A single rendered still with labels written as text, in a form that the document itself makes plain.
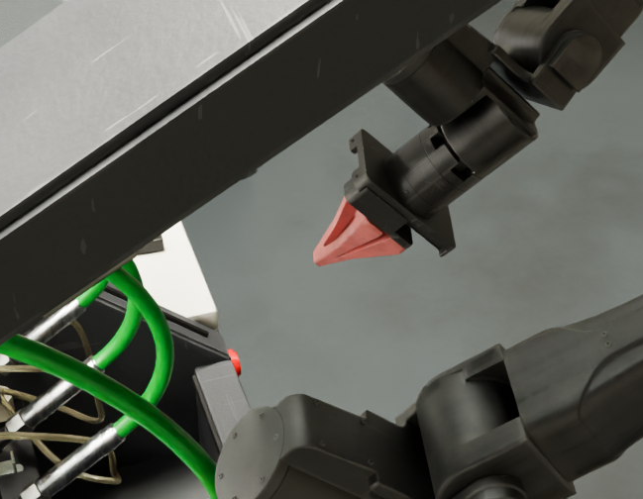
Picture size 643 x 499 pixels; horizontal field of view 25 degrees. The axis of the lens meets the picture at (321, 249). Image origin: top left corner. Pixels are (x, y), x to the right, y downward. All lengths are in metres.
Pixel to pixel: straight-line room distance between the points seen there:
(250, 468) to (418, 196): 0.39
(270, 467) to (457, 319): 2.19
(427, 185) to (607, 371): 0.38
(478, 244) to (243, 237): 0.50
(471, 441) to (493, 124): 0.37
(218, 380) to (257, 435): 0.68
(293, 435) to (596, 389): 0.15
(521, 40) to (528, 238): 2.07
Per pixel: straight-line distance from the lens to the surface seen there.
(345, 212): 1.14
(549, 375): 0.74
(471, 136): 1.06
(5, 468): 1.16
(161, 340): 1.09
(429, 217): 1.10
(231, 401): 1.41
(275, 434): 0.74
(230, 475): 0.76
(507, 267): 3.05
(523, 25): 1.08
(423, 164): 1.07
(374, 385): 2.77
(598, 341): 0.74
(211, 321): 1.47
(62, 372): 0.83
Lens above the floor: 1.96
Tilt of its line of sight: 40 degrees down
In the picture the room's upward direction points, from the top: straight up
